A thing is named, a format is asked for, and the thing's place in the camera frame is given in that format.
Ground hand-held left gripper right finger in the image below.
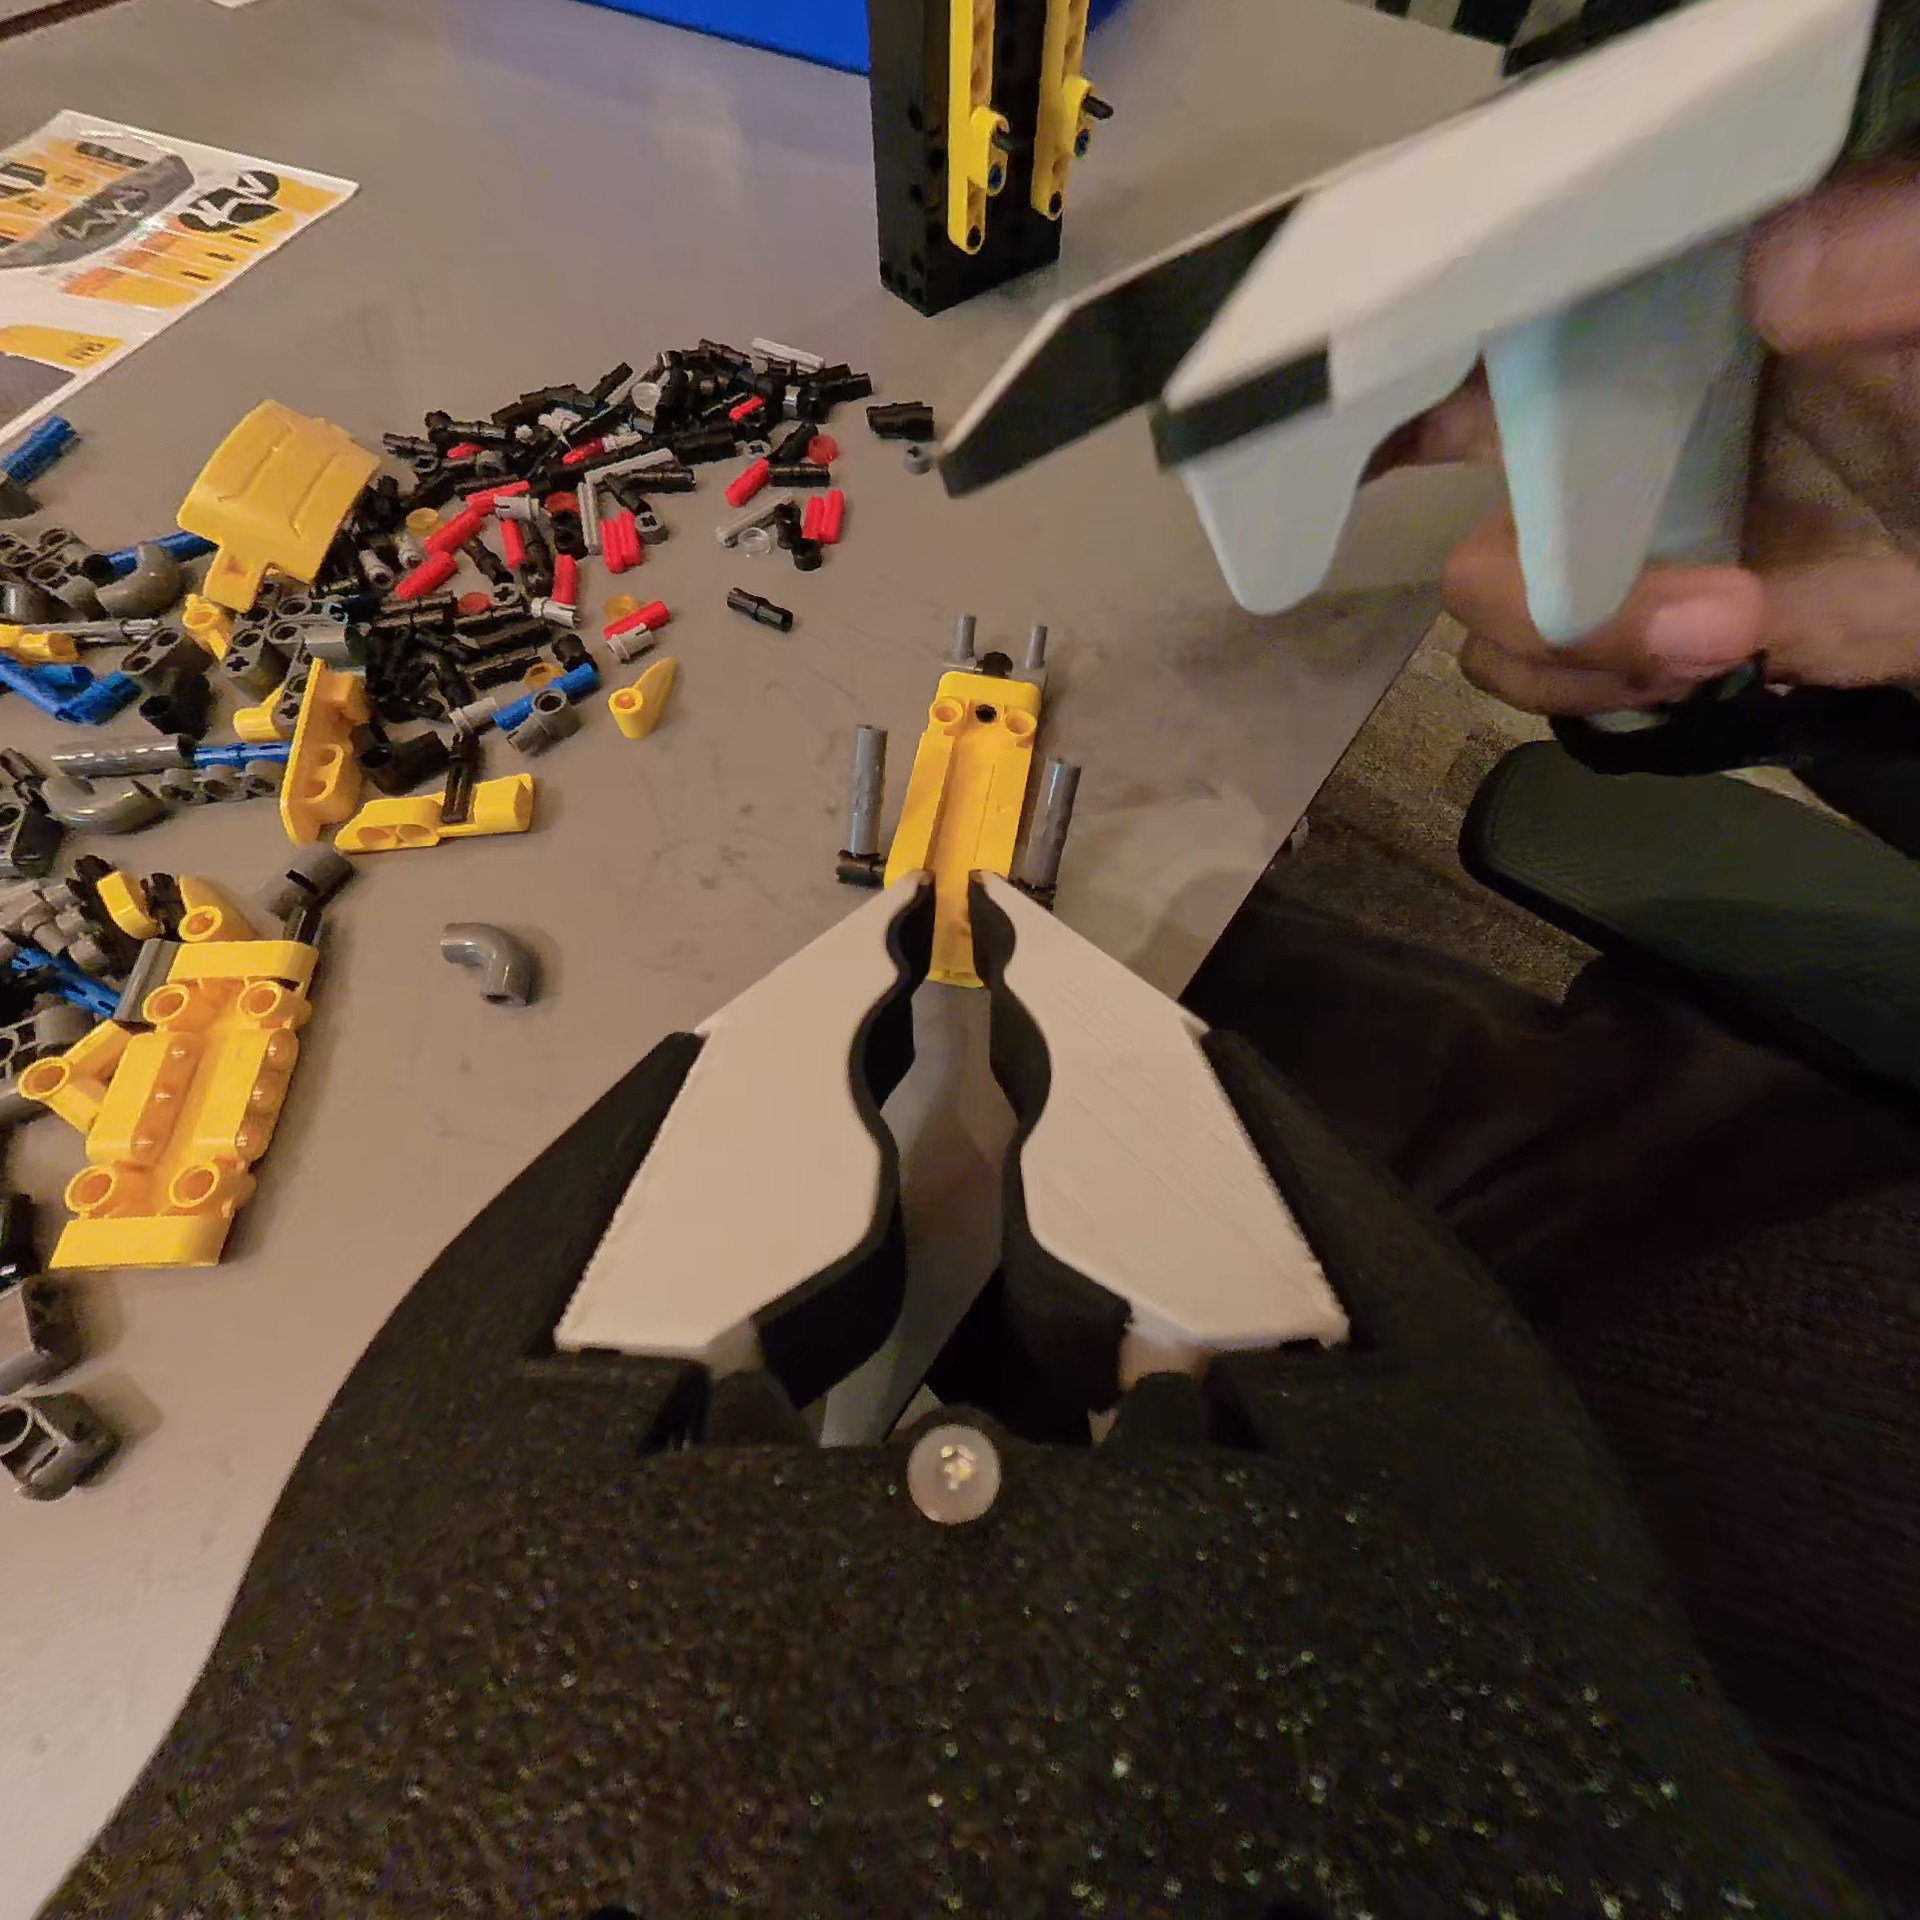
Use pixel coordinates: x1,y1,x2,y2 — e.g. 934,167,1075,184
972,872,1355,1412

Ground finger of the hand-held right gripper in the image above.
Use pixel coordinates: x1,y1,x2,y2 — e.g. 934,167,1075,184
1150,0,1880,469
934,75,1518,500

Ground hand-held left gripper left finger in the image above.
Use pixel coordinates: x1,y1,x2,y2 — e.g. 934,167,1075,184
555,872,922,1412

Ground grey elbow pipe piece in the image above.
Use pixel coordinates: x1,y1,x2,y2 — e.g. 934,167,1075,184
438,919,542,1004

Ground person's right hand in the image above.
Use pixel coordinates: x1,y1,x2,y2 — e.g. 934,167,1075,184
1375,167,1920,713

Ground black yellow toy brick assembly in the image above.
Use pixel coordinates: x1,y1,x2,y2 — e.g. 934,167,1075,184
865,0,1116,317

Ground person's dark trousers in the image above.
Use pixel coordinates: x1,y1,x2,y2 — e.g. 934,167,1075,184
1181,860,1920,1218

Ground blue plastic storage bin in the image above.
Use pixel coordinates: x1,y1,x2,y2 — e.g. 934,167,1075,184
577,0,1126,73

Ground black chair armrest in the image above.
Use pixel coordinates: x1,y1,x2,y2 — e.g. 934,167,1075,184
1460,738,1920,1085

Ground yellow curved toy panel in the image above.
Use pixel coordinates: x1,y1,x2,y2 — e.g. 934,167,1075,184
329,770,538,855

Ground dark grey toy connector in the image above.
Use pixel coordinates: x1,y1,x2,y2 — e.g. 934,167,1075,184
0,1391,122,1501
259,839,358,945
0,1275,84,1397

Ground blue toy axle pin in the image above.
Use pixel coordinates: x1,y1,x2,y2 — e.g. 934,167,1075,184
490,659,603,741

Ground large yellow toy shell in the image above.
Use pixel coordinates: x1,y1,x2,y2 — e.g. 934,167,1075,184
18,935,319,1275

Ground yellow toy brick with holes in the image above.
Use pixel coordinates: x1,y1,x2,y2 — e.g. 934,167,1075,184
280,658,374,845

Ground pile of yellow toy bricks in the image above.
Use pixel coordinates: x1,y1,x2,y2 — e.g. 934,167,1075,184
0,412,376,1051

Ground large yellow toy hood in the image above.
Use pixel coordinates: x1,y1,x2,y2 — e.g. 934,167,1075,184
177,399,387,611

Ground yellow printed sticker sheet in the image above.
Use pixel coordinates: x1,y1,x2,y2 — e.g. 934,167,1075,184
0,108,363,445

